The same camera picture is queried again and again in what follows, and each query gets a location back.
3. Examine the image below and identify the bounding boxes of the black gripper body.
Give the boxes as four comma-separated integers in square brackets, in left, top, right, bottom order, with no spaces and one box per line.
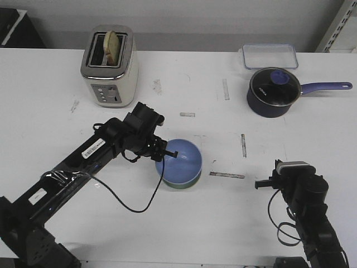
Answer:
[255,167,298,189]
[121,102,160,159]

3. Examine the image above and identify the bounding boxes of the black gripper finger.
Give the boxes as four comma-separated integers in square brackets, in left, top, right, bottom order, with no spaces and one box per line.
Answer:
[275,160,284,175]
[149,138,178,162]

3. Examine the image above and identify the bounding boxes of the blue bowl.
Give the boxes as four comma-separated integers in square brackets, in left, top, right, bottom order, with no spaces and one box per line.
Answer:
[163,139,202,178]

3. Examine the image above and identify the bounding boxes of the green bowl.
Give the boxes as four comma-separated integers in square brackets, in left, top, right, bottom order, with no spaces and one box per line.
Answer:
[163,174,200,190]

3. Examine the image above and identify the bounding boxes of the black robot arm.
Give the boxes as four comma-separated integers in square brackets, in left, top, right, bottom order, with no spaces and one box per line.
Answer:
[255,160,349,267]
[1,102,178,267]

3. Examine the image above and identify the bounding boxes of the cream and chrome toaster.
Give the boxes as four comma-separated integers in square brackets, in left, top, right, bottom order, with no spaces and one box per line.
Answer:
[80,25,139,108]

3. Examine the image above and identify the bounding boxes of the dark blue saucepan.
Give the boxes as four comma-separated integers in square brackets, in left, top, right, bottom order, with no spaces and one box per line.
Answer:
[246,80,353,118]

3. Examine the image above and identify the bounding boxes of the glass lid with blue knob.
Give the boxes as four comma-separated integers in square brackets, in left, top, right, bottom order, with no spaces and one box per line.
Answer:
[250,67,301,107]

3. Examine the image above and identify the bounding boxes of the slice of toast bread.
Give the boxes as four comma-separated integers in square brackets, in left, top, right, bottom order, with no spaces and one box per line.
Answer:
[103,31,122,66]

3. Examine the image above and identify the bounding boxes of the clear plastic food container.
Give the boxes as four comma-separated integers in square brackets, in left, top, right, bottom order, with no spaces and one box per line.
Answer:
[242,44,299,70]

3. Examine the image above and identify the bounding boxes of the white slotted shelf upright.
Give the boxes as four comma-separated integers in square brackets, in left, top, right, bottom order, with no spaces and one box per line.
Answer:
[315,0,356,53]

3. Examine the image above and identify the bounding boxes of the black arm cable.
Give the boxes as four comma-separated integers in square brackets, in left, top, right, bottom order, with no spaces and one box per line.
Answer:
[267,188,302,247]
[83,156,165,213]

